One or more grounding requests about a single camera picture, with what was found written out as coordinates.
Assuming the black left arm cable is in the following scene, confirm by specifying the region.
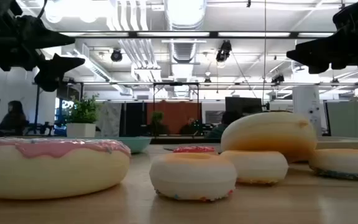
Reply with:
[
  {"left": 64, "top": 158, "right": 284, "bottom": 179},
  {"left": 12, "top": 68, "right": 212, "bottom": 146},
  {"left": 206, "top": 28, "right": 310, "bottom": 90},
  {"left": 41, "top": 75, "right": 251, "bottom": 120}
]
[{"left": 37, "top": 0, "right": 48, "bottom": 19}]

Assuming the thin hanging cable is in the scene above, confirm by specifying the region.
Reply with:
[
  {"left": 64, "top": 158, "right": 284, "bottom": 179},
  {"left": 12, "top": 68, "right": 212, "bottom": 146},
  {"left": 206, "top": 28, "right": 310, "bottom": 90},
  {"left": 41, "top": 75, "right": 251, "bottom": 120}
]
[{"left": 262, "top": 0, "right": 267, "bottom": 103}]

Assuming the silver ventilation duct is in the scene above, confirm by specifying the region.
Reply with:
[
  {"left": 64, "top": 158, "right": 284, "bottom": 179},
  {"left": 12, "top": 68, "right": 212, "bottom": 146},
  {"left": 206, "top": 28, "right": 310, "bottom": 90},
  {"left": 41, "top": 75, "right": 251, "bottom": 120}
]
[{"left": 165, "top": 0, "right": 207, "bottom": 31}]

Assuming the pale green partition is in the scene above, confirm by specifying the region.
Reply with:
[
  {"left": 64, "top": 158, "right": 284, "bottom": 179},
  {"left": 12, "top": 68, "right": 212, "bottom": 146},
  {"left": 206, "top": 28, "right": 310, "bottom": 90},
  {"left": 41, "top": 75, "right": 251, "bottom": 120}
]
[{"left": 324, "top": 101, "right": 358, "bottom": 138}]

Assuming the small green plant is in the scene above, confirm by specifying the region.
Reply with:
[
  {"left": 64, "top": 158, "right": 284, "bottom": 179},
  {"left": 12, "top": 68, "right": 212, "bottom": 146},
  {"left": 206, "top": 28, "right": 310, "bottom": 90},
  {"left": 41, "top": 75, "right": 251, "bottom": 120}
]
[{"left": 150, "top": 111, "right": 165, "bottom": 135}]

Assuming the teal bowl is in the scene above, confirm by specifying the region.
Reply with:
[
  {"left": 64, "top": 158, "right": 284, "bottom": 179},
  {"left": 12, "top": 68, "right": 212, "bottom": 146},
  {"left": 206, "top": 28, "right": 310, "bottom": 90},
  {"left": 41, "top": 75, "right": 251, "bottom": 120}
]
[{"left": 116, "top": 137, "right": 152, "bottom": 154}]

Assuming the small donut with blue sprinkles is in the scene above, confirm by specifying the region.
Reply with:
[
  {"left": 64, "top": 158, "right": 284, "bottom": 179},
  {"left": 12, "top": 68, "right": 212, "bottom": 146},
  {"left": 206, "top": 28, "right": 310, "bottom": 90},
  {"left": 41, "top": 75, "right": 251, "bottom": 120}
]
[{"left": 308, "top": 148, "right": 358, "bottom": 181}]

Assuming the black monitor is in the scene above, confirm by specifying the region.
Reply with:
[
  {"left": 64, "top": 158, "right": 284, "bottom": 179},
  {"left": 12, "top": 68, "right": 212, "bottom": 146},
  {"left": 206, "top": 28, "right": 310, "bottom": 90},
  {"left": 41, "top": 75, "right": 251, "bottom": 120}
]
[{"left": 224, "top": 96, "right": 263, "bottom": 116}]

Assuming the orange partition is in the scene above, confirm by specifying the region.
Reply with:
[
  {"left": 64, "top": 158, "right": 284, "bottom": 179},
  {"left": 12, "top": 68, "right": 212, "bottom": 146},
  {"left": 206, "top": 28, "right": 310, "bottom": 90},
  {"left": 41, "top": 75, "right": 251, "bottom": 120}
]
[{"left": 146, "top": 101, "right": 202, "bottom": 134}]

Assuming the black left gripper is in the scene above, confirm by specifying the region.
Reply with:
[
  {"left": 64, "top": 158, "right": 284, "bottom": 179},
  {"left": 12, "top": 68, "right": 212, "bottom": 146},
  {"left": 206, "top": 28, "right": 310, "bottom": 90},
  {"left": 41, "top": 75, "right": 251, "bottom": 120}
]
[{"left": 0, "top": 12, "right": 86, "bottom": 93}]

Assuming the person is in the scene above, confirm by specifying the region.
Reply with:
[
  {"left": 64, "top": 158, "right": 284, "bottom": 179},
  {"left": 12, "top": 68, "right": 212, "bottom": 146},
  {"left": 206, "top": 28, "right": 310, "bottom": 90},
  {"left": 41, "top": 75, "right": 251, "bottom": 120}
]
[
  {"left": 205, "top": 110, "right": 242, "bottom": 139},
  {"left": 178, "top": 116, "right": 198, "bottom": 135},
  {"left": 0, "top": 100, "right": 27, "bottom": 136}
]

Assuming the black partition panel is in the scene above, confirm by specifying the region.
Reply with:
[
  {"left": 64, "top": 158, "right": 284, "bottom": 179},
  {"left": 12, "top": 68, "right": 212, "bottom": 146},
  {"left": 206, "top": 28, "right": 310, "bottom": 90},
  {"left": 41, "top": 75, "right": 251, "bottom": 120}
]
[{"left": 121, "top": 101, "right": 147, "bottom": 134}]

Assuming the white column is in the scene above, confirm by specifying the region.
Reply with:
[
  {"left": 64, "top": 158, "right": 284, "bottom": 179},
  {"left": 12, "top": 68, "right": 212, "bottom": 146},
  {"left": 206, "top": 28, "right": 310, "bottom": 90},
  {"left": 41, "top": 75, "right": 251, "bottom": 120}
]
[{"left": 292, "top": 85, "right": 322, "bottom": 136}]

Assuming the small donut with yellow sprinkles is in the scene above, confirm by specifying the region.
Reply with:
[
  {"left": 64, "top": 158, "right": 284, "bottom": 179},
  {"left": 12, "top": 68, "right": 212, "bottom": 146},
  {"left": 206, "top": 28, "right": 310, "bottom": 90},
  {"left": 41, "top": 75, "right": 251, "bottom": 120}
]
[{"left": 219, "top": 150, "right": 289, "bottom": 185}]

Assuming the green plant in white pot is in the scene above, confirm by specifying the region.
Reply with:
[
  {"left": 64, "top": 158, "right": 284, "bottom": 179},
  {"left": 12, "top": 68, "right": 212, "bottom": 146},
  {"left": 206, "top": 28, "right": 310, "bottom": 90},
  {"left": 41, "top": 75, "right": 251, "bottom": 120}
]
[{"left": 66, "top": 94, "right": 101, "bottom": 138}]

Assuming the small red frosted donut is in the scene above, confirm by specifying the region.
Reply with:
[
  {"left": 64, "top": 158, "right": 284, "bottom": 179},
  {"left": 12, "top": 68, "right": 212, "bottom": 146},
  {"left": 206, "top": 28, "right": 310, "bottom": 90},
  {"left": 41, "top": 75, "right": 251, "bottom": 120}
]
[{"left": 172, "top": 145, "right": 216, "bottom": 154}]

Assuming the large pink frosted donut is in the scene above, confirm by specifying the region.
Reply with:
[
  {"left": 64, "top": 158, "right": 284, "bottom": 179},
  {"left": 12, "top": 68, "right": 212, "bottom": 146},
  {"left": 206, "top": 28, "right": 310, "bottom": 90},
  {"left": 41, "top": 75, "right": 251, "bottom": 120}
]
[{"left": 0, "top": 138, "right": 132, "bottom": 200}]

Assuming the cream bowl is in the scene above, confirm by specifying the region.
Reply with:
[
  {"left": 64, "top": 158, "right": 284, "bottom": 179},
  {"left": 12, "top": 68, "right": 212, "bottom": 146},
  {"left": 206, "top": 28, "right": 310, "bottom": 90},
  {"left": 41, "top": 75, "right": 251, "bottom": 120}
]
[{"left": 315, "top": 136, "right": 358, "bottom": 151}]

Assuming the small donut with rainbow sprinkles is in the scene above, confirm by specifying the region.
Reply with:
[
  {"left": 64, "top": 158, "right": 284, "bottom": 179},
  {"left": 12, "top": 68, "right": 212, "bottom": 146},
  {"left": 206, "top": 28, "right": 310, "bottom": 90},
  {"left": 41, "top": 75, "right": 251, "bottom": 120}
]
[{"left": 149, "top": 152, "right": 238, "bottom": 202}]

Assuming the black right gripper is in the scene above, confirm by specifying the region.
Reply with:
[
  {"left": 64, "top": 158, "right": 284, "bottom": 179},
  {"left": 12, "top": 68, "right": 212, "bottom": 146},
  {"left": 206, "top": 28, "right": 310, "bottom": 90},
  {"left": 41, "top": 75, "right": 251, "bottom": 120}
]
[{"left": 286, "top": 0, "right": 358, "bottom": 75}]

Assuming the grey patterned panel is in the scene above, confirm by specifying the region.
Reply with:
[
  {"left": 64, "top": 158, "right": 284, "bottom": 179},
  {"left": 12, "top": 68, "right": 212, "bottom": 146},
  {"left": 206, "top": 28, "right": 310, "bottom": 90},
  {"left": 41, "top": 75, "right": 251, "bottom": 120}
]
[{"left": 96, "top": 101, "right": 122, "bottom": 134}]

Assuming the black overhead beam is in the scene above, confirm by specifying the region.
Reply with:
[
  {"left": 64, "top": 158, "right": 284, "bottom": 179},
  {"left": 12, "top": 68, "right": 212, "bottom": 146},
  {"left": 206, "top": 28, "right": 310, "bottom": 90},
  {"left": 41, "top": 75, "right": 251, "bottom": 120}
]
[{"left": 57, "top": 30, "right": 335, "bottom": 39}]

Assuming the large chocolate drizzled donut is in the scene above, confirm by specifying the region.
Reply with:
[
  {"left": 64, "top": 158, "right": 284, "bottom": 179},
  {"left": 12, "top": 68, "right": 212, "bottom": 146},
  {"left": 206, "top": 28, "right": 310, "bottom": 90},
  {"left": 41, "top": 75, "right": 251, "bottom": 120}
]
[{"left": 221, "top": 111, "right": 318, "bottom": 164}]

